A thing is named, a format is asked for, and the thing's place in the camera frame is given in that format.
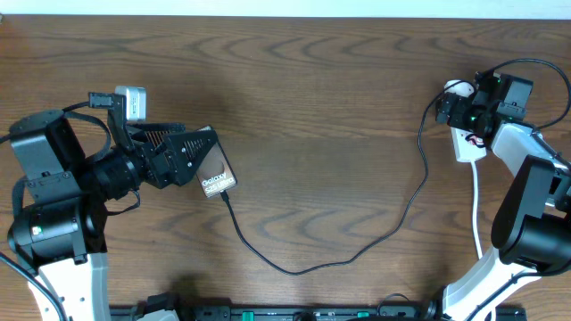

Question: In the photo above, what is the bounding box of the white power strip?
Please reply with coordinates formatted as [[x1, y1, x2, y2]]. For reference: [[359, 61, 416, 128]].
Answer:
[[444, 79, 486, 163]]

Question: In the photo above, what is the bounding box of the black charging cable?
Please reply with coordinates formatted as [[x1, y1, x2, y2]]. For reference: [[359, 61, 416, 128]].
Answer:
[[219, 79, 479, 276]]

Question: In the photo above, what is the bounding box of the white power strip cord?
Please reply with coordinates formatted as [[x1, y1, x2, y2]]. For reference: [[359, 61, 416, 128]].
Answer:
[[470, 160, 484, 262]]

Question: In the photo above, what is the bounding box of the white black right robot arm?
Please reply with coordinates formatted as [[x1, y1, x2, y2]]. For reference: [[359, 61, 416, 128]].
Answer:
[[424, 71, 570, 320]]

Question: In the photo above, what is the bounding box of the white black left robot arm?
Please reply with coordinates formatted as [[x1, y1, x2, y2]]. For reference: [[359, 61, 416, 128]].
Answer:
[[6, 93, 218, 320]]

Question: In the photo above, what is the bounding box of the Galaxy S25 Ultra smartphone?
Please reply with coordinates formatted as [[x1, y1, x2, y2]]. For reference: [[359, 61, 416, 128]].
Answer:
[[196, 142, 238, 198]]

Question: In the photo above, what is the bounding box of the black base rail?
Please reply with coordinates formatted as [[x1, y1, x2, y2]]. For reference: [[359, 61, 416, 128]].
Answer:
[[110, 304, 527, 321]]

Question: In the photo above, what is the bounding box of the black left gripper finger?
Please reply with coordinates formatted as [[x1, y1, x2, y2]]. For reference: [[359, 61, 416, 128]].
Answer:
[[127, 122, 186, 150], [163, 129, 218, 177]]

